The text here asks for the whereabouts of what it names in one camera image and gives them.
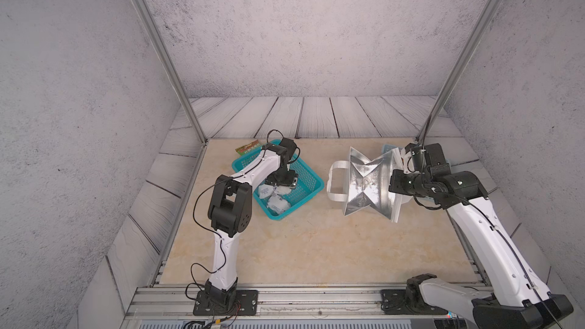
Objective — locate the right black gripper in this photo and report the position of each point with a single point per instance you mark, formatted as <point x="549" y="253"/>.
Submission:
<point x="394" y="184"/>

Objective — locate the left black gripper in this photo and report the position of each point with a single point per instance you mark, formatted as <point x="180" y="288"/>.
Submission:
<point x="292" y="180"/>

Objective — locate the white ice pack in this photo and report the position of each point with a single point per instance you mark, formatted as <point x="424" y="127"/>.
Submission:
<point x="265" y="191"/>
<point x="282" y="190"/>
<point x="277" y="204"/>

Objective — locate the white insulated delivery bag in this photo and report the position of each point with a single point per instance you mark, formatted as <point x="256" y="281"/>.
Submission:
<point x="366" y="184"/>

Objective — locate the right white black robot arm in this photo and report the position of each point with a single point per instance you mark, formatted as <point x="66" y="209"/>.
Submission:
<point x="519" y="298"/>

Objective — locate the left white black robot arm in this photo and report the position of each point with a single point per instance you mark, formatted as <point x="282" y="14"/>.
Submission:
<point x="230" y="213"/>

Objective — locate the teal plastic basket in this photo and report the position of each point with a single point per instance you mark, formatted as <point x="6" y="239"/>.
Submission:
<point x="308" y="184"/>

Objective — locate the light blue plastic basket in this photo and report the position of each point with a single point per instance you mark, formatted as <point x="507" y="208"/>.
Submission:
<point x="391" y="148"/>

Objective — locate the green brown snack packet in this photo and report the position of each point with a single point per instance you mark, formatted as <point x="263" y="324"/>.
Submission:
<point x="250" y="147"/>

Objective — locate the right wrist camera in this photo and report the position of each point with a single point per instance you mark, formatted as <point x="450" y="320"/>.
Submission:
<point x="428" y="160"/>

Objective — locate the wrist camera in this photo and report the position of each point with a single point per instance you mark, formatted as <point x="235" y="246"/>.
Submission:
<point x="289" y="145"/>
<point x="428" y="160"/>

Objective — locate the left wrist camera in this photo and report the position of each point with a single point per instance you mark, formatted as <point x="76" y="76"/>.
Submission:
<point x="289" y="145"/>

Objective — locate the right aluminium frame post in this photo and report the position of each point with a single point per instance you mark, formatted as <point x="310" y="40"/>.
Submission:
<point x="484" y="19"/>

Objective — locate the aluminium frame post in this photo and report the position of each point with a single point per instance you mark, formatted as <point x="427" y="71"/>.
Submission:
<point x="484" y="19"/>
<point x="148" y="22"/>

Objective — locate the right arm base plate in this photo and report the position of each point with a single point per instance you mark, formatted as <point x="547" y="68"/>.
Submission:
<point x="397" y="302"/>

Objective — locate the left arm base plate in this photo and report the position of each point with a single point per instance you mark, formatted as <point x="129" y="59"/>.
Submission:
<point x="226" y="303"/>

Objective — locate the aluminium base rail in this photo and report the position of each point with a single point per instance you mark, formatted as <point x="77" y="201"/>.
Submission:
<point x="297" y="306"/>

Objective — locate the left aluminium frame post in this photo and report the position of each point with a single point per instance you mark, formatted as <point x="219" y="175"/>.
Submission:
<point x="148" y="22"/>

